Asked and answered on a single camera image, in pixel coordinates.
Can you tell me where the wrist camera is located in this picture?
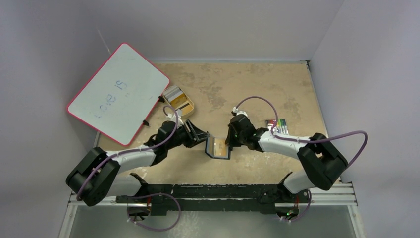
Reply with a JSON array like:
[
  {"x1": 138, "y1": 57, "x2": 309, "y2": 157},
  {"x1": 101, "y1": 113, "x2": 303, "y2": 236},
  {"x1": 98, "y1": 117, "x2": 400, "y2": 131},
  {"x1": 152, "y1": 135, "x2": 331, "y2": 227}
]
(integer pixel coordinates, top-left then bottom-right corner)
[
  {"x1": 166, "y1": 110, "x2": 182, "y2": 121},
  {"x1": 231, "y1": 107, "x2": 248, "y2": 117}
]

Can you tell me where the pack of coloured markers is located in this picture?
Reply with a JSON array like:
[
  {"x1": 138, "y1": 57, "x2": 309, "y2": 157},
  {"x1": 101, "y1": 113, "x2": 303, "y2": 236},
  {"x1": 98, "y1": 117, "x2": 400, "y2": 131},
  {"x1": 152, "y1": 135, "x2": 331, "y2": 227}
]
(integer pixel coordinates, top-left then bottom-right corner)
[{"x1": 265, "y1": 119, "x2": 289, "y2": 135}]

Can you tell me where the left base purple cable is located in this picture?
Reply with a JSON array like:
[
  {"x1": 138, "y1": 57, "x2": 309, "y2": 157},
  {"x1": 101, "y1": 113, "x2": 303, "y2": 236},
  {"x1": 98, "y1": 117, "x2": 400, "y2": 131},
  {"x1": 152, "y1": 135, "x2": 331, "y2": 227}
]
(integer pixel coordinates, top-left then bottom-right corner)
[{"x1": 126, "y1": 193, "x2": 182, "y2": 233}]

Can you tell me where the stack of credit cards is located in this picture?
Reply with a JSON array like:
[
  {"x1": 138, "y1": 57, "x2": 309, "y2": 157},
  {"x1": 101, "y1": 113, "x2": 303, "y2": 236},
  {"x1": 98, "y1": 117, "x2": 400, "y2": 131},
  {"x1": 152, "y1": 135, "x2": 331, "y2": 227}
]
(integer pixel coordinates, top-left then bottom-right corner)
[{"x1": 162, "y1": 85, "x2": 184, "y2": 103}]

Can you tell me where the black card holder wallet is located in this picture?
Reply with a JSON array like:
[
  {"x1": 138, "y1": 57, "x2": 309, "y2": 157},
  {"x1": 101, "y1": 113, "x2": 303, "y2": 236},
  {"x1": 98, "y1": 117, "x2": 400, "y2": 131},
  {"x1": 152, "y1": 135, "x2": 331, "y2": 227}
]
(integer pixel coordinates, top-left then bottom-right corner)
[{"x1": 205, "y1": 136, "x2": 231, "y2": 160}]

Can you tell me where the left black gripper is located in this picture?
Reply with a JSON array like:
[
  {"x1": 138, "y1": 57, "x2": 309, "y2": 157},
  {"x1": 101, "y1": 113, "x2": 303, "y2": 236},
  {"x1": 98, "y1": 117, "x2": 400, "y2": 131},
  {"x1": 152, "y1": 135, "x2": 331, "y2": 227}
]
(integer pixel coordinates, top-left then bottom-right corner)
[{"x1": 166, "y1": 120, "x2": 209, "y2": 151}]

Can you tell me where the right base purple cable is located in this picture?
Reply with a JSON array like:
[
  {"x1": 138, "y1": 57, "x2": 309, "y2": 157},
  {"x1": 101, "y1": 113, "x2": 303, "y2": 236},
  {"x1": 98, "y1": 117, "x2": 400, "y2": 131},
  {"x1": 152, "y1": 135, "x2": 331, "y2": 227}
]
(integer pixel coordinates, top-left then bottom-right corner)
[{"x1": 279, "y1": 190, "x2": 313, "y2": 224}]

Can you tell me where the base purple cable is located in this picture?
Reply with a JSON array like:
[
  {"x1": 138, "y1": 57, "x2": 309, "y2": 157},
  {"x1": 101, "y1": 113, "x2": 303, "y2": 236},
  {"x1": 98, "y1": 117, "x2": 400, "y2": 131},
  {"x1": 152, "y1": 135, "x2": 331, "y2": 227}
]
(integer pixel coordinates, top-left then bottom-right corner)
[
  {"x1": 126, "y1": 193, "x2": 182, "y2": 233},
  {"x1": 279, "y1": 190, "x2": 313, "y2": 224}
]

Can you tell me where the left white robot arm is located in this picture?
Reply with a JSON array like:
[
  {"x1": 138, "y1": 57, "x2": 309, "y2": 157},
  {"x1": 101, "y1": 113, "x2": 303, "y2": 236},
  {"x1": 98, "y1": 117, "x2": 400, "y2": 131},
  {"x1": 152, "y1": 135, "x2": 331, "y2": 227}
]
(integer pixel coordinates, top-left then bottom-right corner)
[{"x1": 65, "y1": 120, "x2": 210, "y2": 206}]

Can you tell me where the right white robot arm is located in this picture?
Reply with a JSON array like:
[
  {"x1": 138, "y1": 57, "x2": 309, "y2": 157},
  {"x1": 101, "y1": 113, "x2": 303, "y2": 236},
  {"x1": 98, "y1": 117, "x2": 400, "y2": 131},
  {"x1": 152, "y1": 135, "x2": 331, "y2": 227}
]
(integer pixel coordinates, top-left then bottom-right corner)
[{"x1": 225, "y1": 114, "x2": 349, "y2": 202}]

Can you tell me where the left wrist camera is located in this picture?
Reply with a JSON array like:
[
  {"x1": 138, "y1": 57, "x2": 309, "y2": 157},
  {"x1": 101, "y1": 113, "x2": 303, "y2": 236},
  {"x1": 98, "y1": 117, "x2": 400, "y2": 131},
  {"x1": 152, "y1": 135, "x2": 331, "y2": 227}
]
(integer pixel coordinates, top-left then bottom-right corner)
[{"x1": 166, "y1": 110, "x2": 182, "y2": 121}]

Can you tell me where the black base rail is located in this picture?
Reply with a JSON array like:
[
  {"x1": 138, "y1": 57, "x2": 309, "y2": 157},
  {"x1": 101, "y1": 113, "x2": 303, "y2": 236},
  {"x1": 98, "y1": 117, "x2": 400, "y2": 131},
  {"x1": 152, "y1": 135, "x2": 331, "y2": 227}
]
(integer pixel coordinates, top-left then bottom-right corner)
[{"x1": 117, "y1": 175, "x2": 310, "y2": 217}]

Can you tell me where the aluminium frame rail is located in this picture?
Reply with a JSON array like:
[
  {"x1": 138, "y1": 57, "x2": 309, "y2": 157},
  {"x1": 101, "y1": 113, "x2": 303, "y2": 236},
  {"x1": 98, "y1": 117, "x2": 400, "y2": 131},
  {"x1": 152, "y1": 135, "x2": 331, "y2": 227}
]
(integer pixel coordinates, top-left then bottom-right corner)
[{"x1": 68, "y1": 183, "x2": 358, "y2": 207}]

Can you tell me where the white board with pink rim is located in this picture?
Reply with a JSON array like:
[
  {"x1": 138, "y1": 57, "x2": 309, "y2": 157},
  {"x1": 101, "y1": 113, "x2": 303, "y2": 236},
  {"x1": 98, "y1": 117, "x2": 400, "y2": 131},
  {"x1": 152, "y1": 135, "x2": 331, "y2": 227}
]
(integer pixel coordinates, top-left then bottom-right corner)
[{"x1": 67, "y1": 43, "x2": 170, "y2": 145}]

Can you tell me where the gold card lying in tray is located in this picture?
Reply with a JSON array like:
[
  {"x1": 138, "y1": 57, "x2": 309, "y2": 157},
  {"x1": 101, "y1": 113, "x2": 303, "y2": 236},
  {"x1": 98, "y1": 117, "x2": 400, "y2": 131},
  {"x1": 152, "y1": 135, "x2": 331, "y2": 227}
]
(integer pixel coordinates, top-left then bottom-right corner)
[{"x1": 178, "y1": 102, "x2": 193, "y2": 113}]

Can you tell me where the beige oval card tray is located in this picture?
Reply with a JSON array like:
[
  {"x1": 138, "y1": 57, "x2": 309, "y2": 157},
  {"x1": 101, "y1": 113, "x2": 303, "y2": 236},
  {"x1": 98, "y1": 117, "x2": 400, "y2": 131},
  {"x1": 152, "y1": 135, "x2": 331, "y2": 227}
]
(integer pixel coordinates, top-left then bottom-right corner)
[{"x1": 162, "y1": 85, "x2": 195, "y2": 119}]

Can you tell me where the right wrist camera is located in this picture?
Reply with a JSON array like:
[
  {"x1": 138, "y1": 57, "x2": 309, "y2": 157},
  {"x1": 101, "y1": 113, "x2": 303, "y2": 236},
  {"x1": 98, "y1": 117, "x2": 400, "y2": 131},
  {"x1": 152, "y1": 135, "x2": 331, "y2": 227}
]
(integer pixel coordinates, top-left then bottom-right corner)
[{"x1": 231, "y1": 107, "x2": 248, "y2": 117}]

